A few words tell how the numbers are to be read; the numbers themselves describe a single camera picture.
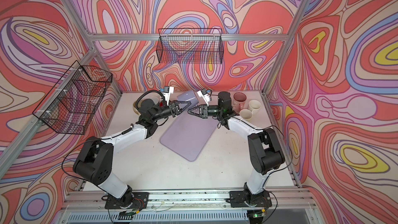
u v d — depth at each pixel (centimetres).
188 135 96
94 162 45
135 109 101
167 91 69
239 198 74
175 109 70
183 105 72
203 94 74
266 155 47
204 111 72
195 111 75
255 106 102
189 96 78
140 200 73
